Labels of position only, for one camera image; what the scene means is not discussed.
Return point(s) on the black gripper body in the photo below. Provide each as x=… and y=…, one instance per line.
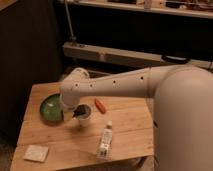
x=80, y=110

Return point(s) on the wooden shelf rack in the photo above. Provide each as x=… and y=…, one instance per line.
x=129, y=35

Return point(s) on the white square sponge pad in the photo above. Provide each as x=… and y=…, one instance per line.
x=36, y=153

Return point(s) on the black handle on shelf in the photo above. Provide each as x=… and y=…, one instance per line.
x=175, y=59

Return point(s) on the white glue bottle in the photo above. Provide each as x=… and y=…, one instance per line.
x=105, y=141

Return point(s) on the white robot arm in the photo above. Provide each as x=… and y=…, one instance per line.
x=182, y=114

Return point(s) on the metal pole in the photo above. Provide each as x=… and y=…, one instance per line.
x=72, y=36

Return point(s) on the green ceramic bowl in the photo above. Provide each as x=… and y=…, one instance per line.
x=50, y=109

